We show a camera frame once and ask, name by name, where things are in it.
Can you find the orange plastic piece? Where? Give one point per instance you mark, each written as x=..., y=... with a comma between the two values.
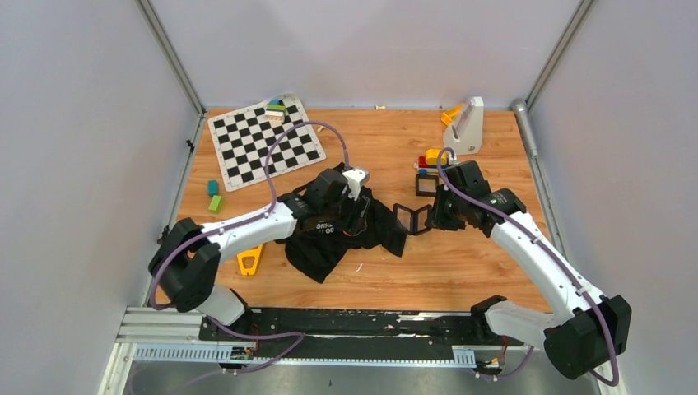
x=448, y=116

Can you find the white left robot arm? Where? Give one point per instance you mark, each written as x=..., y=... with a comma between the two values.
x=186, y=263

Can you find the white wedge stand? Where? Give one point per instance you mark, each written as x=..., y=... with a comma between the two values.
x=465, y=134

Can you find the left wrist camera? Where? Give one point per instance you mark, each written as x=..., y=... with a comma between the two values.
x=356, y=178

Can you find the yellow triangular plastic piece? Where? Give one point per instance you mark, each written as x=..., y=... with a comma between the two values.
x=249, y=260

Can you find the green toy block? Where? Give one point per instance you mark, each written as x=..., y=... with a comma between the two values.
x=215, y=204

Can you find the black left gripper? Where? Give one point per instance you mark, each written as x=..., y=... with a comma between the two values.
x=353, y=223

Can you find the stacked toy blocks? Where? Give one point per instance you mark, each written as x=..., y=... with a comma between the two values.
x=275, y=111

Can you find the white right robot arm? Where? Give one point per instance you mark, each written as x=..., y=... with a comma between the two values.
x=585, y=330

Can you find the checkered chessboard mat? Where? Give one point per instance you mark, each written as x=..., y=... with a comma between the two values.
x=242, y=139

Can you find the black printed t-shirt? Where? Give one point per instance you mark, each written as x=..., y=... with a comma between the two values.
x=316, y=247

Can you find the black square display box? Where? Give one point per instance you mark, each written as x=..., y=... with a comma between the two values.
x=426, y=185

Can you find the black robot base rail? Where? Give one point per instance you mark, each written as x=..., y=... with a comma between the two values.
x=357, y=337

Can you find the teal toy block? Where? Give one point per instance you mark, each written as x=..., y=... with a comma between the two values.
x=213, y=188

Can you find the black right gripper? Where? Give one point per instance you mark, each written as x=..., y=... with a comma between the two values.
x=438, y=220

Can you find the black hinged display case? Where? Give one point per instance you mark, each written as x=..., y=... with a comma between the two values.
x=413, y=221

